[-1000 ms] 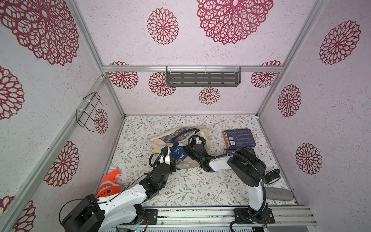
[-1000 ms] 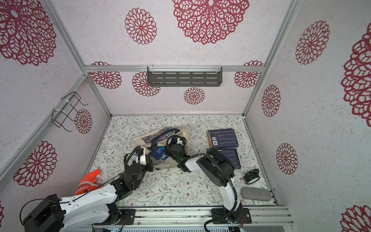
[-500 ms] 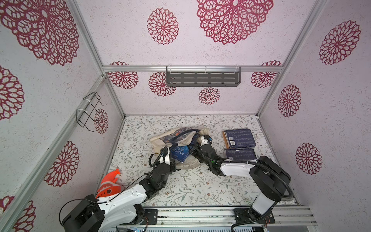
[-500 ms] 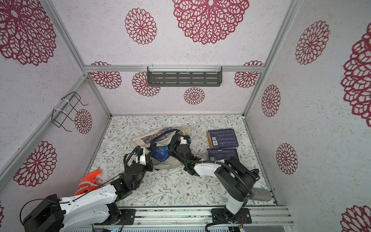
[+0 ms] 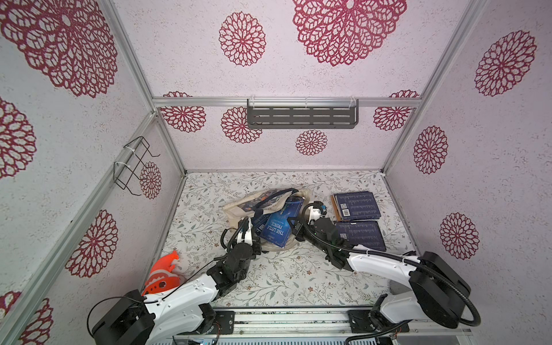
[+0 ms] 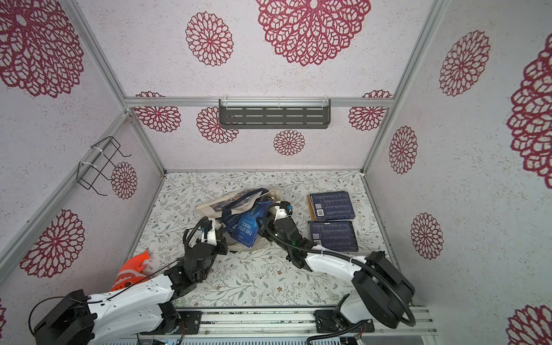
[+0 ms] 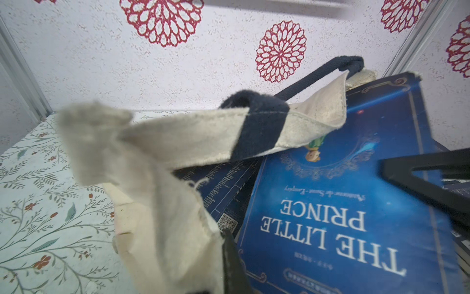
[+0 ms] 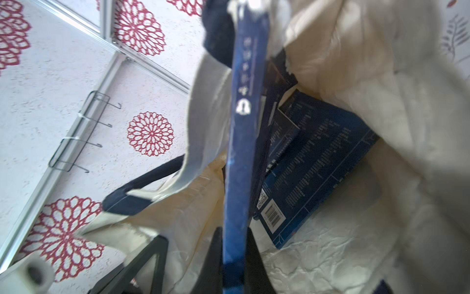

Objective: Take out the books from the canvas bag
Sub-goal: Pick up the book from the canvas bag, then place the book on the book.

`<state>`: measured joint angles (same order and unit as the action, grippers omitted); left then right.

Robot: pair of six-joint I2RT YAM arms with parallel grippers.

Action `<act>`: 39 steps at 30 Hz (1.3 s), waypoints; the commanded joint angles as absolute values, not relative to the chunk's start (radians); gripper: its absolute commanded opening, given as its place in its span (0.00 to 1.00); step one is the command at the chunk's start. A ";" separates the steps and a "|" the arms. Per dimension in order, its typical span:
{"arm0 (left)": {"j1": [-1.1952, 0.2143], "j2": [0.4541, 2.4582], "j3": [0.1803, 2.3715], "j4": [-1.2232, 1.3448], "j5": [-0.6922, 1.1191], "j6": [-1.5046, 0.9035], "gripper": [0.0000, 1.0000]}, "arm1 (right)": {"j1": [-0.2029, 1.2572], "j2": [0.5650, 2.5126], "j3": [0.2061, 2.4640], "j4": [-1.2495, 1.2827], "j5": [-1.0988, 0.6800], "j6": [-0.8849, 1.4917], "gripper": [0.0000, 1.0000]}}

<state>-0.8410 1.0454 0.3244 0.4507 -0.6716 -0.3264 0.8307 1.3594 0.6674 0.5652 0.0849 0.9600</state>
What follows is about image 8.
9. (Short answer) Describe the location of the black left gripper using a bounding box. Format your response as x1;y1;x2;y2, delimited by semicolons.
88;227;223;294

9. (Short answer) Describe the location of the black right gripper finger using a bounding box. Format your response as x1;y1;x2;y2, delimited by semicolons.
244;228;276;294

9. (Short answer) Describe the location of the cream canvas tote bag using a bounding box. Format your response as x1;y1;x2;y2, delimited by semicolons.
78;1;470;294

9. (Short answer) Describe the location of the Little Prince blue book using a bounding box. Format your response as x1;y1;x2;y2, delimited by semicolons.
222;1;270;294

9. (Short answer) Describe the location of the stack of blue books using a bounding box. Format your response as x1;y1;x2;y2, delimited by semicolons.
251;52;378;249

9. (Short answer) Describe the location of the black wire wall rack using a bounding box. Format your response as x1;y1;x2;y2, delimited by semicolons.
48;91;122;173

